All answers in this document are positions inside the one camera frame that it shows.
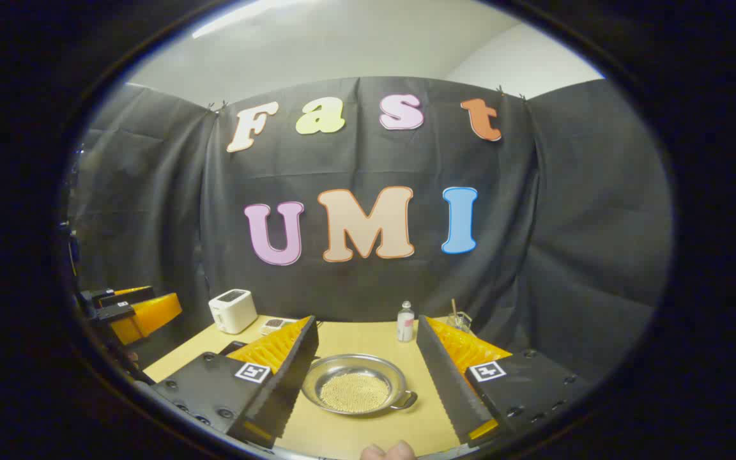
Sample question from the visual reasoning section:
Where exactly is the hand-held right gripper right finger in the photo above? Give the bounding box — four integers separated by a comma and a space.
415, 315, 589, 448

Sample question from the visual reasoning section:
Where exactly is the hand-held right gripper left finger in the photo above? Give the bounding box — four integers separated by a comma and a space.
151, 315, 319, 449

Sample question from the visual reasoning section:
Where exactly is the steel pot with black handles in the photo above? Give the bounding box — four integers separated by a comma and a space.
301, 353, 418, 416

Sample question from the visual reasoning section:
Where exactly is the white divided bean dish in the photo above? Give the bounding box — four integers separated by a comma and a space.
259, 318, 299, 337

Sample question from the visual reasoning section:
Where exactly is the clear bottle with pink label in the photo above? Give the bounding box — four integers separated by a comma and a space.
397, 301, 415, 342

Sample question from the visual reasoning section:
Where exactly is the pile of yellow soybeans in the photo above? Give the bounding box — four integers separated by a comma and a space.
319, 372, 389, 413

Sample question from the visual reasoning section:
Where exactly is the white toaster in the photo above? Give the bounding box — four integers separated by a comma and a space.
208, 289, 259, 335

